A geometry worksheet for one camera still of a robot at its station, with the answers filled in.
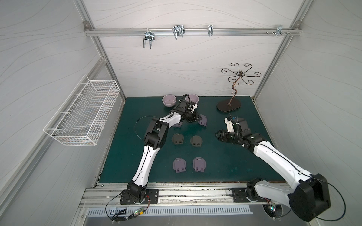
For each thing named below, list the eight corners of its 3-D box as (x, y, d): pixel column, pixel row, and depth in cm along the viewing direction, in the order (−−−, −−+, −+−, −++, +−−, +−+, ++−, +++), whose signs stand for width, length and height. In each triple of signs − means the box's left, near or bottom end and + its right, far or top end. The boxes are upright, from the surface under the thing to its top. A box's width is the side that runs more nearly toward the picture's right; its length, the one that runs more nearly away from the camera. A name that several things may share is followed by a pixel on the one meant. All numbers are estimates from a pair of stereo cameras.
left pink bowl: (162, 107, 116) (161, 101, 111) (164, 100, 122) (163, 94, 116) (176, 107, 116) (175, 101, 111) (176, 100, 122) (176, 94, 116)
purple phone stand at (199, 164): (192, 172, 84) (192, 170, 82) (192, 158, 89) (192, 157, 88) (206, 172, 84) (206, 170, 82) (204, 158, 89) (205, 157, 88)
